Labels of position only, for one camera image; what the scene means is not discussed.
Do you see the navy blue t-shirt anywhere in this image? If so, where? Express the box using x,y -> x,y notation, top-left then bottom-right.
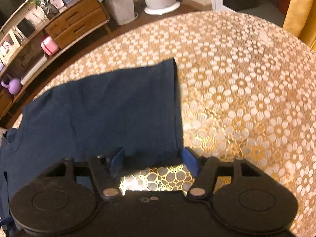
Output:
1,59 -> 183,236

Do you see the purple kettlebell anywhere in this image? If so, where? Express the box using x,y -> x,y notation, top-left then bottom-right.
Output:
1,75 -> 22,95

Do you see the yellow armchair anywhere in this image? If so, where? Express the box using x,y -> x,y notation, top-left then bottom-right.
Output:
283,0 -> 315,51

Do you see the white flat device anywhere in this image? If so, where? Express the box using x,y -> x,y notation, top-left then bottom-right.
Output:
20,54 -> 48,86

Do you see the framed photo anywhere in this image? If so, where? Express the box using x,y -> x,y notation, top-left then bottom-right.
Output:
0,29 -> 20,65

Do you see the floral lace table cover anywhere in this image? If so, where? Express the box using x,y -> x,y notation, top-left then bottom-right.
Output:
9,11 -> 315,236

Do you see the pink case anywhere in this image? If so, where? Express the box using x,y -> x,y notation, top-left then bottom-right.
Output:
41,34 -> 59,56

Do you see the wooden tv cabinet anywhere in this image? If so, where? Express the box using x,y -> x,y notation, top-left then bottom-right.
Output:
1,0 -> 110,126

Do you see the black speaker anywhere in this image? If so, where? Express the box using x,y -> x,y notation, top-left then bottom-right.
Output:
17,18 -> 35,38

